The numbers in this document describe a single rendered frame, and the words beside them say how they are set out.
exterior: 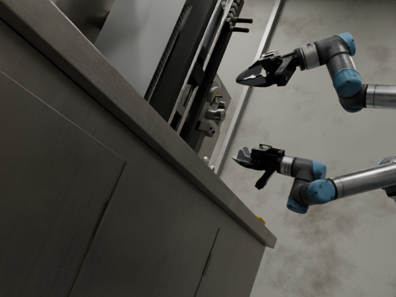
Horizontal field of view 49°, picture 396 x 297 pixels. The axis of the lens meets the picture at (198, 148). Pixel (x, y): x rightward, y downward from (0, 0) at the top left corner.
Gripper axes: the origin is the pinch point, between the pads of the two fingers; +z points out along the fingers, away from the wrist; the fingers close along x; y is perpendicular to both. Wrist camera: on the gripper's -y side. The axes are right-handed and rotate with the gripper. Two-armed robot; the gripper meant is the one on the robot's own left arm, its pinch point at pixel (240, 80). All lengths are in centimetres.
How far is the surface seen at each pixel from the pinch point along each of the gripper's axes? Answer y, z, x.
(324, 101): 288, -60, -157
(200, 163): -57, 9, 7
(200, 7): -17.2, 3.0, 28.1
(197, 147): -8.1, 18.7, -14.0
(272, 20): 379, -34, -85
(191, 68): -25.1, 9.1, 16.4
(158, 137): -69, 11, 21
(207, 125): -4.7, 13.8, -9.3
